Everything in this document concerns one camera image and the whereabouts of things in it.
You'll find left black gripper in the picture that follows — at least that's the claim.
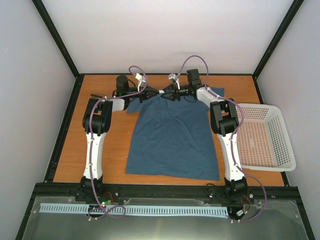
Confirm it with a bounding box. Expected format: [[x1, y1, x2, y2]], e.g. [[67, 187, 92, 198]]
[[126, 85, 160, 103]]

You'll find left rear black frame post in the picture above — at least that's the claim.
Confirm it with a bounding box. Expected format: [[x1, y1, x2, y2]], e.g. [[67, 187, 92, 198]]
[[31, 0, 81, 76]]

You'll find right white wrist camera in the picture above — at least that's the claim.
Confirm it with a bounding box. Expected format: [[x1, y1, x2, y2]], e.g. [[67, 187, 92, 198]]
[[168, 73, 181, 90]]

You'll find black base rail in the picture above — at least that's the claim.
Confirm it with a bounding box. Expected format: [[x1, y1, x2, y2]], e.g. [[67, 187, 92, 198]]
[[34, 183, 300, 206]]

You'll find light blue cable duct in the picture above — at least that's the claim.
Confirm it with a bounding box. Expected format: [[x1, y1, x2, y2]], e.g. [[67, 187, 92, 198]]
[[38, 203, 228, 218]]

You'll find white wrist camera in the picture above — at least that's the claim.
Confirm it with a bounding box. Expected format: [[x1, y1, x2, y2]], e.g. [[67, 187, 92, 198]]
[[133, 73, 147, 91], [168, 73, 181, 90]]

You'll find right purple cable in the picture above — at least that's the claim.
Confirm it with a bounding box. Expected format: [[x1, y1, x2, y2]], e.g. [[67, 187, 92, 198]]
[[174, 54, 267, 223]]

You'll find black brooch box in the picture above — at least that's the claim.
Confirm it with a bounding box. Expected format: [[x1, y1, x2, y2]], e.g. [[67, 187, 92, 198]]
[[90, 94, 103, 99]]

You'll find blue t-shirt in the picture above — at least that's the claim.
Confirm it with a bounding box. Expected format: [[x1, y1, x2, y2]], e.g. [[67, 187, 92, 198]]
[[125, 95, 220, 181]]

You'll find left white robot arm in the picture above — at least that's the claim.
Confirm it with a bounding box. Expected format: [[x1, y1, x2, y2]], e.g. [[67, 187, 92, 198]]
[[80, 73, 163, 202]]

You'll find black enclosure frame post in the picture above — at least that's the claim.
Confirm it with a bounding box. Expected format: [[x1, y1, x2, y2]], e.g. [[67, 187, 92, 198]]
[[252, 0, 305, 76]]

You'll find white perforated plastic basket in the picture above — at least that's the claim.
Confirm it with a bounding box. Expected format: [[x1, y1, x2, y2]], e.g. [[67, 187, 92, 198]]
[[237, 103, 296, 172]]

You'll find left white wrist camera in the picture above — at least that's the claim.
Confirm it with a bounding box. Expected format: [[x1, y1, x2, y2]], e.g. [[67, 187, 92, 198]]
[[133, 73, 147, 91]]

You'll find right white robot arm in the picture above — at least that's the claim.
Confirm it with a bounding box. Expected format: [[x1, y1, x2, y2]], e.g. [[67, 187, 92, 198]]
[[161, 69, 248, 203]]

